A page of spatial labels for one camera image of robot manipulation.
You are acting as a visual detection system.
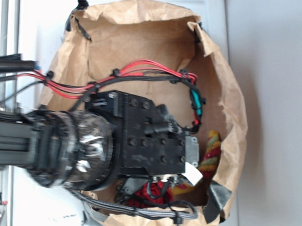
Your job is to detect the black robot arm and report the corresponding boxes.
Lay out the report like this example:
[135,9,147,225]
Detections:
[0,90,199,191]

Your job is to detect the aluminium extrusion rail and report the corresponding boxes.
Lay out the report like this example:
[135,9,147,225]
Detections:
[0,0,21,226]

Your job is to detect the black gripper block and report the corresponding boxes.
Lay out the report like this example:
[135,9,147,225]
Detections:
[85,90,203,185]

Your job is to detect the grey ribbon cable bundle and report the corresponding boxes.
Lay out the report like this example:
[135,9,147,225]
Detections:
[68,188,200,226]

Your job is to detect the multicolored twisted rope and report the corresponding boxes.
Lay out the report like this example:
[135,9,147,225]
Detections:
[172,128,222,197]

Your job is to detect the red and black wire bundle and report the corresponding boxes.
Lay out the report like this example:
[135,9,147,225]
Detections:
[12,52,208,135]

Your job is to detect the red crumpled fabric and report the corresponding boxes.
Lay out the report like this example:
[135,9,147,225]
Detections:
[126,181,174,209]

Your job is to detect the brown paper bag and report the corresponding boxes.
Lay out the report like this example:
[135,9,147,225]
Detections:
[50,0,248,226]

